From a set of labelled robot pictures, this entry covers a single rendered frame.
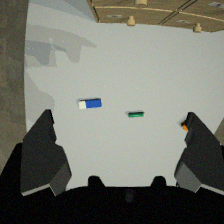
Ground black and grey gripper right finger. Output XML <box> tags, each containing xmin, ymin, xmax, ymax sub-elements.
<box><xmin>174</xmin><ymin>112</ymin><xmax>224</xmax><ymax>216</ymax></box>

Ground blue and white eraser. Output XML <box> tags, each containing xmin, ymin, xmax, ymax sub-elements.
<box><xmin>79</xmin><ymin>98</ymin><xmax>102</xmax><ymax>109</ymax></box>

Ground light wooden chest of drawers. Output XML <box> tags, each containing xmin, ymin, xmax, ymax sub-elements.
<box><xmin>86</xmin><ymin>0</ymin><xmax>224</xmax><ymax>33</ymax></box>

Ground green aa battery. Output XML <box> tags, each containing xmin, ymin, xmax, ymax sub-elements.
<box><xmin>128</xmin><ymin>112</ymin><xmax>145</xmax><ymax>117</ymax></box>

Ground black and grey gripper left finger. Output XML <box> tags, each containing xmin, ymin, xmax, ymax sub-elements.
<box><xmin>0</xmin><ymin>109</ymin><xmax>72</xmax><ymax>224</ymax></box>

